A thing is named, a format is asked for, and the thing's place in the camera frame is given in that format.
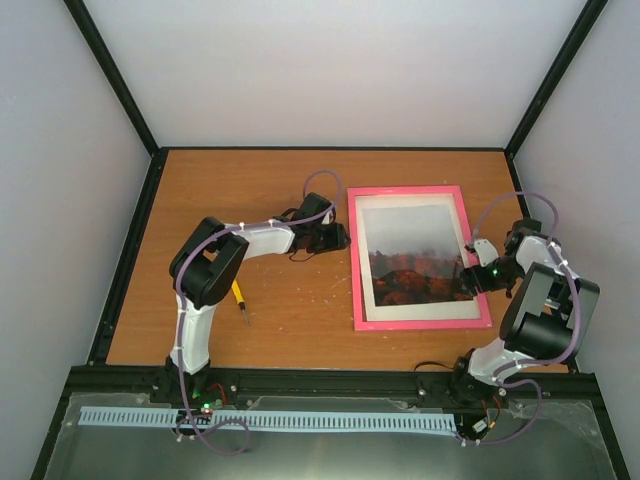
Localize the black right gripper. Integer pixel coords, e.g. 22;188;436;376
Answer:
458;255;525;297

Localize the white passe-partout mat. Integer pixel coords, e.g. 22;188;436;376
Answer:
353;192;487;324

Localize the autumn forest photo print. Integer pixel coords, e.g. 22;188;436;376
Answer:
360;202;473;308

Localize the pink picture frame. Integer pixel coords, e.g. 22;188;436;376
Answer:
346;184;494;333

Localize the yellow handled screwdriver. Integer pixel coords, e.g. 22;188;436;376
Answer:
231;280;251;326

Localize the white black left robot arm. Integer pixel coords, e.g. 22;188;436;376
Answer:
167;193;351;403

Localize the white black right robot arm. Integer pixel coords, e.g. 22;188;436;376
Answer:
449;218;601;406

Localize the left controller board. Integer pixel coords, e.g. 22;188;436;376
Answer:
175;382;227;430

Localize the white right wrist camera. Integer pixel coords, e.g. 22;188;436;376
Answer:
465;238;499;267

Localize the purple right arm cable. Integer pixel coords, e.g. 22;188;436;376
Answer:
457;191;584;446

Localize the right connector with wires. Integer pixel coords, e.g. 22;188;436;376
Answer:
472;387;507;437

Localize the metal base plate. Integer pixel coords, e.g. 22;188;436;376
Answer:
44;395;615;479

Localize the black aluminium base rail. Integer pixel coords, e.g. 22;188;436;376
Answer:
67;364;599;414

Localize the black enclosure post right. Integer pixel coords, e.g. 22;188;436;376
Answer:
504;0;610;156

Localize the black enclosure post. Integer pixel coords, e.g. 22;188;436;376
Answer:
504;0;610;156
63;0;160;157

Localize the light blue cable duct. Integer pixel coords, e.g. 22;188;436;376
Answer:
77;406;456;436

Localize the black enclosure post left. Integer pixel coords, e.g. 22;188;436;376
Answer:
63;0;160;157

